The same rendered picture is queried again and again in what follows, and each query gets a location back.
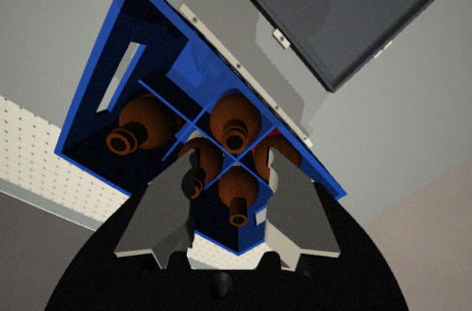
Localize black rectangular tray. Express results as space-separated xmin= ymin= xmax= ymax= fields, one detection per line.
xmin=250 ymin=0 xmax=435 ymax=93

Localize dark blue crate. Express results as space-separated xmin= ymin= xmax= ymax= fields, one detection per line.
xmin=62 ymin=0 xmax=346 ymax=256

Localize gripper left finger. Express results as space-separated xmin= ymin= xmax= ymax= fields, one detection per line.
xmin=44 ymin=147 xmax=200 ymax=311

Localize brown glass bottle with white label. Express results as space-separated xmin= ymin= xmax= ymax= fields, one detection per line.
xmin=218 ymin=163 xmax=259 ymax=226

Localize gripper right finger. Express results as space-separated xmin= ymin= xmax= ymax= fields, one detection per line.
xmin=264 ymin=146 xmax=409 ymax=311

